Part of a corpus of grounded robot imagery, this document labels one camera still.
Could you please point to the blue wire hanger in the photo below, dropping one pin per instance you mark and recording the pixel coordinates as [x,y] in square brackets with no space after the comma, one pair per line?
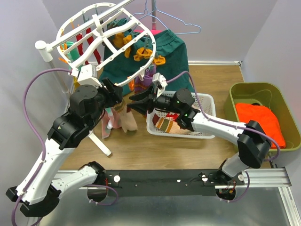
[167,21]

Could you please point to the beige red white sock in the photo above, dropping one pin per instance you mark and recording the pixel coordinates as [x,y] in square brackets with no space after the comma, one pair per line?
[172,116]

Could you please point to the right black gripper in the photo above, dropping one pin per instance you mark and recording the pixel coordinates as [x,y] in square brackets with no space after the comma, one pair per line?
[144,107]

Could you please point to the white drying rack pole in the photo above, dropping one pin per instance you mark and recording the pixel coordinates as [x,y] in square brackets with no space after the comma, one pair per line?
[99,21]

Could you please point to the aluminium rail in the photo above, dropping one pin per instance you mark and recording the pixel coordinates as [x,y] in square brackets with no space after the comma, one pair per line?
[251,177]

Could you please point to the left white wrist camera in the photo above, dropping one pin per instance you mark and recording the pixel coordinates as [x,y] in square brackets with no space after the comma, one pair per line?
[86,76]

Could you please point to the orange cloth in bin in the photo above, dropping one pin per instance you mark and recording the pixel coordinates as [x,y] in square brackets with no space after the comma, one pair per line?
[265,117]

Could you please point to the purple striped hanging sock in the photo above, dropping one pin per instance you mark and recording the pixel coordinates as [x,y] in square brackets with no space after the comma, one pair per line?
[141,85]

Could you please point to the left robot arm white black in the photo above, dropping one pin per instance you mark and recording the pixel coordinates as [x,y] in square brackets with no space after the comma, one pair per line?
[40,193]

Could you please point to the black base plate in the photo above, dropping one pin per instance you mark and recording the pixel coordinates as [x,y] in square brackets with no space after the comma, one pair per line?
[160,188]

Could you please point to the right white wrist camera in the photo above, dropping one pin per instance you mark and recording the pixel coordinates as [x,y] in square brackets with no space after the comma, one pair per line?
[160,84]

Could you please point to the pink patterned sock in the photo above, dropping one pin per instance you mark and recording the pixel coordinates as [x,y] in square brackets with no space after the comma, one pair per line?
[107,124]
[115,120]

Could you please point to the green trousers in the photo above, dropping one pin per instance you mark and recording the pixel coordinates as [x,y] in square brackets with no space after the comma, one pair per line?
[169,45]

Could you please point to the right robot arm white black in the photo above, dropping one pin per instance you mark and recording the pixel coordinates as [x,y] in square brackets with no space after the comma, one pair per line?
[253,144]

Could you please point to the white round clip hanger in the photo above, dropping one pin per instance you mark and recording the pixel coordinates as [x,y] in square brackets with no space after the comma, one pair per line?
[144,33]

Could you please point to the white laundry basket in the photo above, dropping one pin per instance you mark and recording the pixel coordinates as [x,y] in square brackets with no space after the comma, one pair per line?
[208,106]

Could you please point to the mustard yellow hanging socks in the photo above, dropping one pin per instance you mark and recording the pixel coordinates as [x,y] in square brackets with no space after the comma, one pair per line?
[120,40]

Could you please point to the red hanging garment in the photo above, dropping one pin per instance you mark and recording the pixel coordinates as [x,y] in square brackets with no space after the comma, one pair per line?
[89,41]

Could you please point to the vertical metal pole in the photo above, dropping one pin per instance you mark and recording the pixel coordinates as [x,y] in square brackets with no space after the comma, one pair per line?
[153,14]

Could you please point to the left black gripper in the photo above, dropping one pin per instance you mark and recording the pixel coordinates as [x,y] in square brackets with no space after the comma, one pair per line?
[114,94]

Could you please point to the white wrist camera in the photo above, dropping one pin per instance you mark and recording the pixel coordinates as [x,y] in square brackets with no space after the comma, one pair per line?
[160,84]
[86,76]

